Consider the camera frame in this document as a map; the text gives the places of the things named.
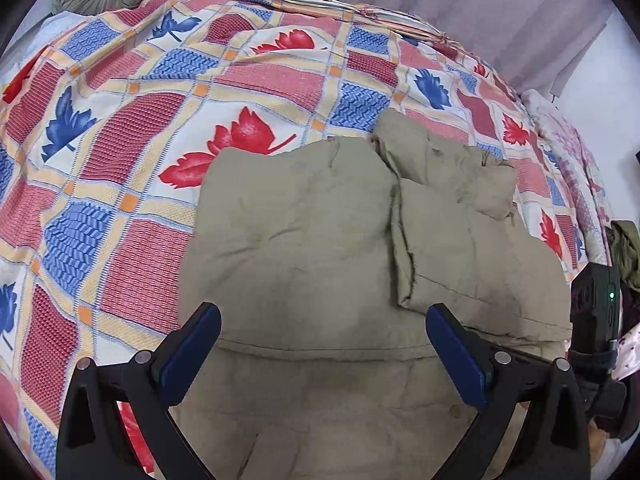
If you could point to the lilac curtain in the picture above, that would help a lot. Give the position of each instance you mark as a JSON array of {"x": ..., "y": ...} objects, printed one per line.
[{"x": 525, "y": 20}]

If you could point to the leaf-patterned checked bed cover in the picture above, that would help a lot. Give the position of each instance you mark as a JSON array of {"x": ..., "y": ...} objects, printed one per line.
[{"x": 125, "y": 125}]

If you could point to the pink floral quilt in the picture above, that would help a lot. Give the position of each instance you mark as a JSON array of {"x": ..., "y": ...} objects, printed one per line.
[{"x": 565, "y": 145}]

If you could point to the white bed sheet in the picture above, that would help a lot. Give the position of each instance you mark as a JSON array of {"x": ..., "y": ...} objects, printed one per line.
[{"x": 35, "y": 35}]

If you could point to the khaki padded jacket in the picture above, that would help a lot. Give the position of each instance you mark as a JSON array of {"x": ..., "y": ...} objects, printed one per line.
[{"x": 300, "y": 240}]

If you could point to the olive green cloth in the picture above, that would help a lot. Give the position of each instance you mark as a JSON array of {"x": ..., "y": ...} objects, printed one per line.
[{"x": 627, "y": 250}]

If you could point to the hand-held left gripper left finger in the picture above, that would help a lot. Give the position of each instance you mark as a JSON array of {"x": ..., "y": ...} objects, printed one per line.
[{"x": 192, "y": 340}]

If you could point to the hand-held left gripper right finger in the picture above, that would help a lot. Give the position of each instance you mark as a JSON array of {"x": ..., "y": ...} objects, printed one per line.
[{"x": 452, "y": 345}]

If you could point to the striped folded blanket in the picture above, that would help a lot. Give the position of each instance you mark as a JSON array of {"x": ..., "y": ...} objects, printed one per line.
[{"x": 350, "y": 10}]

